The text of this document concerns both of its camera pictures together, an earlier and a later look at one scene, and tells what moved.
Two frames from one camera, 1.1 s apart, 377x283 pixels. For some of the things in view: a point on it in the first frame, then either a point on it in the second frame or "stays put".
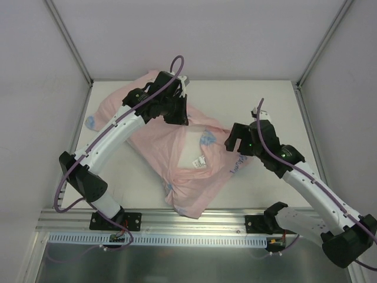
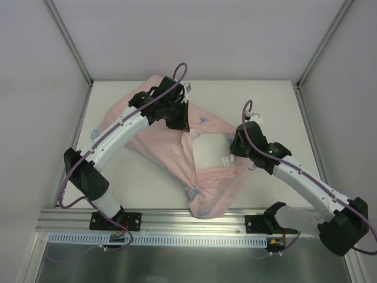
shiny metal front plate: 301,263 stays put
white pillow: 192,156 to 212,150
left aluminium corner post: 76,51 stays put
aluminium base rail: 78,221 stays put
